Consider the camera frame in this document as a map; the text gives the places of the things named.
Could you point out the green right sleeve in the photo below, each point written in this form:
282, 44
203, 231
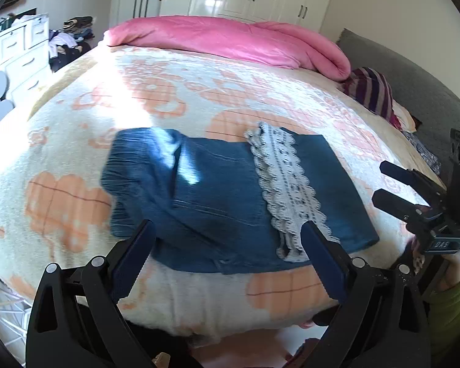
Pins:
444, 319

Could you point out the clothes pile on floor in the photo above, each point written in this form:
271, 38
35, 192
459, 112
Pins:
70, 42

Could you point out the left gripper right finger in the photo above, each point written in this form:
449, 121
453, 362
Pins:
380, 321

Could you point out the grey padded headboard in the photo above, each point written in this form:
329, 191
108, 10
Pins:
424, 96

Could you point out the white drawer cabinet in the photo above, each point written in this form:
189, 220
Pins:
24, 57

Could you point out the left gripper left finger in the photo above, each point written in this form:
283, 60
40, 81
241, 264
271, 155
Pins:
75, 319

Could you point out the cream orange patterned blanket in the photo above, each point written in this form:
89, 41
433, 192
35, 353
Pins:
53, 208

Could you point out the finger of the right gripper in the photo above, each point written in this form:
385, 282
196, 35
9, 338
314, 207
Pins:
396, 206
429, 190

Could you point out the blue denim lace-trimmed pants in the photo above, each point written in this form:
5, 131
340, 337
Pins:
202, 195

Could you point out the tan bed sheet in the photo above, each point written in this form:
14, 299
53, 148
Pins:
405, 152

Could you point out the blue patterned cloth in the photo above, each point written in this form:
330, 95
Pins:
427, 156

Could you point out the cream pillow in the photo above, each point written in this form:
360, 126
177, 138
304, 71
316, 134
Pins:
405, 120

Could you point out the pink quilt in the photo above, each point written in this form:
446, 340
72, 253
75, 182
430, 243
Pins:
275, 44

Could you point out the right hand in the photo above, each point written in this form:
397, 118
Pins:
446, 277

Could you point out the striped purple pillow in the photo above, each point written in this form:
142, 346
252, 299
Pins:
372, 90

